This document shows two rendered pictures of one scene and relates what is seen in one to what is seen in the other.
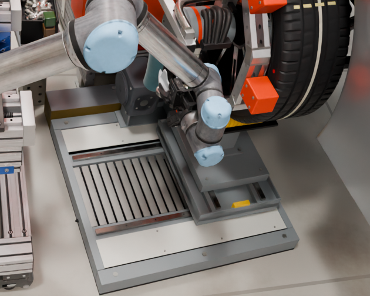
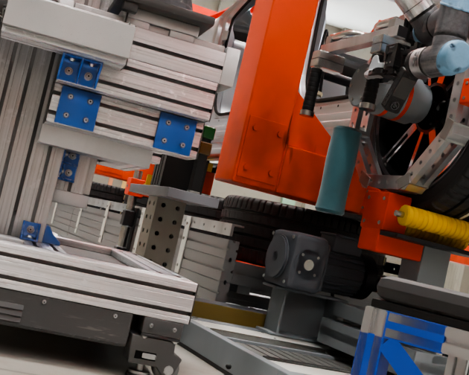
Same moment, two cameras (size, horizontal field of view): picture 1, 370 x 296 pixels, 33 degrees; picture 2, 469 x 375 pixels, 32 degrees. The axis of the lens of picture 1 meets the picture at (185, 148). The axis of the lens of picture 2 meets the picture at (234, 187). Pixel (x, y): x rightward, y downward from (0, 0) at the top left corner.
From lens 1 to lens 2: 193 cm
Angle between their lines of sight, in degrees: 53
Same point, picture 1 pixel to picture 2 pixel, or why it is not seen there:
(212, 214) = (432, 358)
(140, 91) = (305, 241)
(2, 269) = (150, 296)
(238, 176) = not seen: hidden behind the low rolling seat
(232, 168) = not seen: hidden behind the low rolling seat
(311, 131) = not seen: outside the picture
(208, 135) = (453, 21)
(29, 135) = (230, 66)
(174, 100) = (395, 56)
